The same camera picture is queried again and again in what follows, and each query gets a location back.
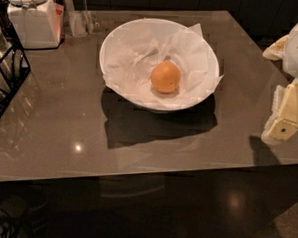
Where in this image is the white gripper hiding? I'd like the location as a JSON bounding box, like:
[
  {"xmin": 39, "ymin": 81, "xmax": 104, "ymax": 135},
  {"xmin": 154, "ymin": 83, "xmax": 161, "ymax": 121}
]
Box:
[{"xmin": 261, "ymin": 23, "xmax": 298, "ymax": 145}]

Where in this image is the orange fruit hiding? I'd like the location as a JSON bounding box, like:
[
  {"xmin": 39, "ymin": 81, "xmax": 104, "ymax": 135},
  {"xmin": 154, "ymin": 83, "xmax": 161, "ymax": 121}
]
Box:
[{"xmin": 151, "ymin": 61, "xmax": 180, "ymax": 93}]

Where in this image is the white crumpled paper liner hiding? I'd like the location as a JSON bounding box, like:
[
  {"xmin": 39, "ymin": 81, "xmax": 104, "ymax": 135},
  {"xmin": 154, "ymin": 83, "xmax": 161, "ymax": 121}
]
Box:
[{"xmin": 100, "ymin": 18, "xmax": 227, "ymax": 113}]

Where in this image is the white ceramic clip-top jar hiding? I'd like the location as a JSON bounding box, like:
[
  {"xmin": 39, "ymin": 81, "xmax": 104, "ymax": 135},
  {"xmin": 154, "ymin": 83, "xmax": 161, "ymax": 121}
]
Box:
[{"xmin": 7, "ymin": 0, "xmax": 64, "ymax": 50}]

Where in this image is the black wire rack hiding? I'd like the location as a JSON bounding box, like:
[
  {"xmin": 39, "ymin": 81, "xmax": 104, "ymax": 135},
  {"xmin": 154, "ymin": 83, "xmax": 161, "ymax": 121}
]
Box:
[{"xmin": 0, "ymin": 0, "xmax": 31, "ymax": 119}]

